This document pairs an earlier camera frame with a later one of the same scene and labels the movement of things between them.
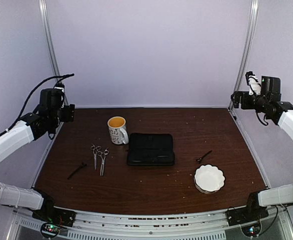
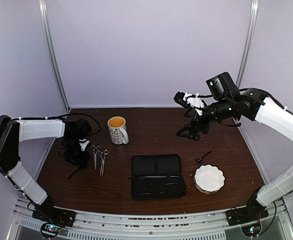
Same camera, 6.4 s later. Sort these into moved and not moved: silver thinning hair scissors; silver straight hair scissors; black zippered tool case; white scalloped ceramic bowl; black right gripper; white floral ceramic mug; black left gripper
Moved: black right gripper; black left gripper; black zippered tool case
Not moved: silver thinning hair scissors; white scalloped ceramic bowl; silver straight hair scissors; white floral ceramic mug
